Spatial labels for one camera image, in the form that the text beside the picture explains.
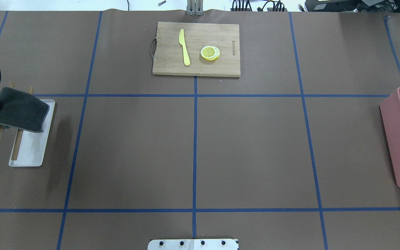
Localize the dark grey cloth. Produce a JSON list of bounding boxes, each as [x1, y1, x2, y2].
[[0, 87, 50, 133]]

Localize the right wooden rack bar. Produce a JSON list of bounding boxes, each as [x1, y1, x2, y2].
[[9, 81, 34, 160]]

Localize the white towel rack tray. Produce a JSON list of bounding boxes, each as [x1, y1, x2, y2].
[[9, 99, 56, 167]]

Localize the yellow plastic knife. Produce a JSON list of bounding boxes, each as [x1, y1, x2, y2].
[[178, 29, 191, 66]]

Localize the bamboo cutting board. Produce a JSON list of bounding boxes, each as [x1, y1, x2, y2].
[[152, 21, 241, 78]]

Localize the yellow lemon slices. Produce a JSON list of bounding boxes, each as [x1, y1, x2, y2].
[[200, 45, 220, 61]]

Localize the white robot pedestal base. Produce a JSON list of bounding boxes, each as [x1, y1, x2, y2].
[[147, 239, 239, 250]]

